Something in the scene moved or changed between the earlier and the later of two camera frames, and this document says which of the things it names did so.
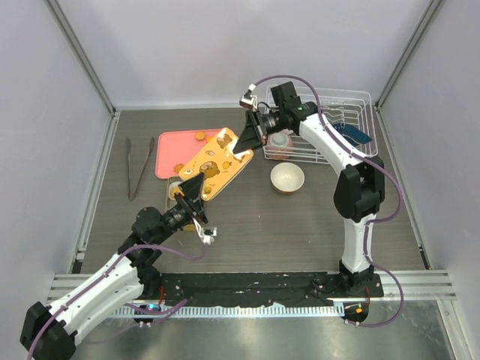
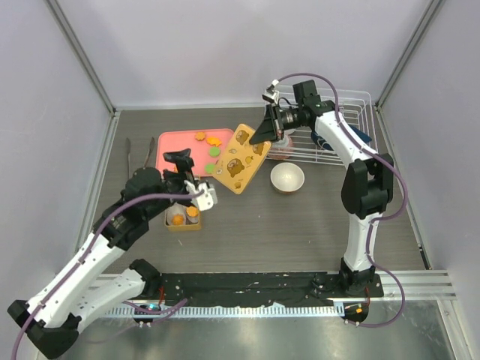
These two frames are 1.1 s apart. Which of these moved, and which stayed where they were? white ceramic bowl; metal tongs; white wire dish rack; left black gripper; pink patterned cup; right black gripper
Moved: right black gripper; left black gripper
Stayed: white wire dish rack; metal tongs; white ceramic bowl; pink patterned cup
